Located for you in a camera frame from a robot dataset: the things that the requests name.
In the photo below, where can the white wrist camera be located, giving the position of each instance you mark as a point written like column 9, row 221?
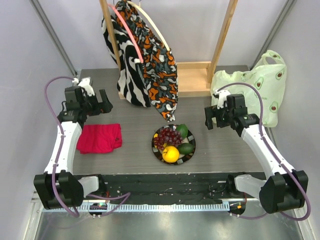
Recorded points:
column 219, row 98
column 86, row 84

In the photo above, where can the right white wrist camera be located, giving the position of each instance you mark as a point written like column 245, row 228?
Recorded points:
column 219, row 98

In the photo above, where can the yellow fake lemon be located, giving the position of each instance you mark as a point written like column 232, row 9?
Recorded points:
column 170, row 154

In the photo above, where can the dark red fake grapes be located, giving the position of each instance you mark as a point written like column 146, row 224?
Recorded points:
column 170, row 136

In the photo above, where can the red cloth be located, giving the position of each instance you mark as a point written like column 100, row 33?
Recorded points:
column 100, row 138

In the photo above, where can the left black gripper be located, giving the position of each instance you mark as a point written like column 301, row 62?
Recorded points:
column 104, row 107

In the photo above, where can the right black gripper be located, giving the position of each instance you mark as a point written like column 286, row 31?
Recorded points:
column 216, row 116

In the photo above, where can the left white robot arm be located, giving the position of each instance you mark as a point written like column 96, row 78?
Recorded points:
column 57, row 187

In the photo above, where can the yellow fake pear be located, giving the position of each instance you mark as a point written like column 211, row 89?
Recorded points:
column 159, row 142

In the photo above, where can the beige plate with dark rim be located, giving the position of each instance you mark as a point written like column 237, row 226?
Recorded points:
column 183, row 158

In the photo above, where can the green fake avocado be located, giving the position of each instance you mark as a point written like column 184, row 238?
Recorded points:
column 182, row 131
column 186, row 148

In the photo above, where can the wooden clothes rack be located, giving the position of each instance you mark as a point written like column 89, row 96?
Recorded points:
column 195, row 77

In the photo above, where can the zebra print garment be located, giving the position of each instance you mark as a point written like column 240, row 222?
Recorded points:
column 131, row 83

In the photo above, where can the pink clothes hanger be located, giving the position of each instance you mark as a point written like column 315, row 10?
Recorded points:
column 141, row 60

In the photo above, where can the orange grey camouflage garment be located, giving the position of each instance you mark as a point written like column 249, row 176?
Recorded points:
column 159, row 66

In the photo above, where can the white slotted cable duct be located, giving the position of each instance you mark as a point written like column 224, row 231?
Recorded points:
column 89, row 206

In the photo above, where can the cream clothes hanger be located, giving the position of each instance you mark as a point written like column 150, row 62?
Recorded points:
column 138, row 7

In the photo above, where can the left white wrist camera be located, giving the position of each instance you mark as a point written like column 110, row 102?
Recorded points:
column 86, row 84

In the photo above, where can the pale green plastic bag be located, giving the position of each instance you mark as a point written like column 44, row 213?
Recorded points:
column 268, row 77

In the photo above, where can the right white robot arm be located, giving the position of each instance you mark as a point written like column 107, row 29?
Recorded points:
column 283, row 188

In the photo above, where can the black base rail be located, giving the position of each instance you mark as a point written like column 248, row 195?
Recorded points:
column 170, row 188

